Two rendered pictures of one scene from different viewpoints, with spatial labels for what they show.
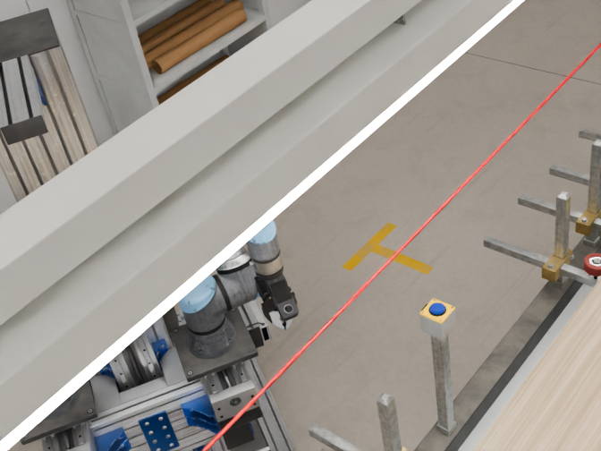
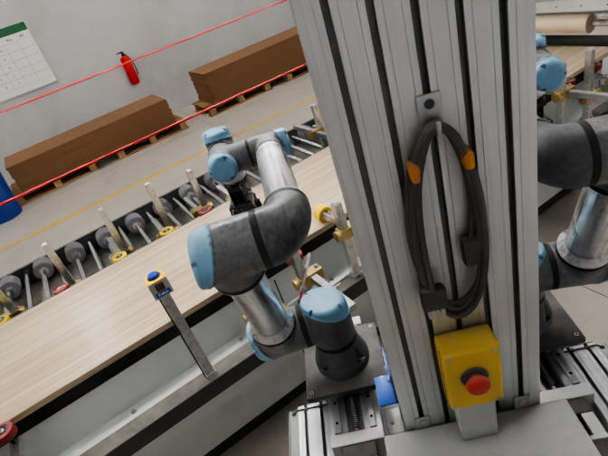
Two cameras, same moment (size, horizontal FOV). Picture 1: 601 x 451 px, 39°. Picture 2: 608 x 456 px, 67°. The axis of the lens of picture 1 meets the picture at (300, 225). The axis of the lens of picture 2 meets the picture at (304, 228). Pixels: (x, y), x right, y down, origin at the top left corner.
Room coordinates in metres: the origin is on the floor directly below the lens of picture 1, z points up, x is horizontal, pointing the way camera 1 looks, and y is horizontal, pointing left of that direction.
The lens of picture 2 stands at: (2.70, 0.66, 2.04)
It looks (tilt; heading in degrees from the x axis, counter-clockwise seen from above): 31 degrees down; 200
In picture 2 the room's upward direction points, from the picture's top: 19 degrees counter-clockwise
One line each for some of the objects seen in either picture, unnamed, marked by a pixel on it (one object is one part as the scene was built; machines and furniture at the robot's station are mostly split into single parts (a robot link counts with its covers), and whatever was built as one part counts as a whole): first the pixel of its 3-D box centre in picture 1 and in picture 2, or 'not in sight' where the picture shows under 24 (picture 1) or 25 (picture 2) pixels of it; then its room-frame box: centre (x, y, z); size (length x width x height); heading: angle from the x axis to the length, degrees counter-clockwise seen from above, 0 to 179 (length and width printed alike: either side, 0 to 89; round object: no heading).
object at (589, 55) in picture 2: not in sight; (588, 90); (-0.10, 1.52, 0.87); 0.03 x 0.03 x 0.48; 43
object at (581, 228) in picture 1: (590, 218); not in sight; (2.27, -1.02, 0.83); 0.13 x 0.06 x 0.05; 133
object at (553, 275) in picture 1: (557, 263); not in sight; (2.10, -0.84, 0.81); 0.13 x 0.06 x 0.05; 133
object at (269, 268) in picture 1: (266, 260); (232, 173); (1.58, 0.10, 1.54); 0.08 x 0.08 x 0.05
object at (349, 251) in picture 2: not in sight; (348, 247); (1.09, 0.24, 0.86); 0.03 x 0.03 x 0.48; 43
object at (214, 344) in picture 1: (208, 328); (338, 346); (1.85, 0.33, 1.09); 0.15 x 0.15 x 0.10
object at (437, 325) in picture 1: (438, 319); (158, 285); (1.61, -0.32, 1.18); 0.07 x 0.07 x 0.08; 43
